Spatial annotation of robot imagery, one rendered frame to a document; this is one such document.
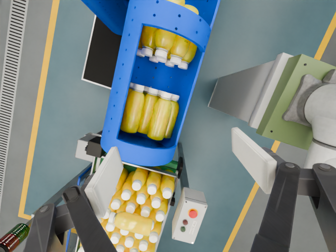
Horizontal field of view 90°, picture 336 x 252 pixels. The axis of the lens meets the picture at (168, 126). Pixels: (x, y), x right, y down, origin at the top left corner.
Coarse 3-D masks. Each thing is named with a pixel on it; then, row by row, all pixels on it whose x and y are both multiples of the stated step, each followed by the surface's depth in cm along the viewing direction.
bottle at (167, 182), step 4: (164, 176) 81; (168, 176) 81; (164, 180) 77; (168, 180) 77; (172, 180) 79; (160, 184) 78; (164, 184) 75; (168, 184) 75; (172, 184) 76; (160, 188) 76; (164, 188) 73; (168, 188) 73; (172, 188) 75
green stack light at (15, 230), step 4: (16, 224) 67; (20, 224) 66; (24, 224) 67; (12, 228) 64; (16, 228) 64; (20, 228) 65; (24, 228) 66; (28, 228) 67; (8, 232) 62; (12, 232) 62; (16, 232) 63; (20, 232) 64; (24, 232) 65; (20, 236) 63; (24, 236) 65; (20, 240) 63
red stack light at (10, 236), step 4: (4, 236) 61; (8, 236) 61; (12, 236) 61; (16, 236) 62; (0, 240) 59; (4, 240) 59; (8, 240) 60; (12, 240) 61; (16, 240) 62; (4, 244) 58; (8, 244) 59; (12, 244) 60; (16, 244) 62; (8, 248) 59; (12, 248) 60
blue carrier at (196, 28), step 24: (144, 0) 45; (192, 0) 67; (216, 0) 57; (144, 24) 46; (168, 24) 45; (192, 24) 46; (120, 48) 52; (120, 72) 51; (144, 72) 72; (168, 72) 73; (192, 72) 65; (120, 96) 51; (120, 120) 52; (120, 144) 52; (144, 144) 70; (168, 144) 73
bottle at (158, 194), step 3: (159, 186) 81; (159, 189) 78; (156, 192) 76; (159, 192) 77; (150, 195) 77; (153, 195) 76; (156, 195) 75; (159, 195) 76; (150, 198) 76; (153, 198) 75; (159, 198) 75; (162, 198) 76
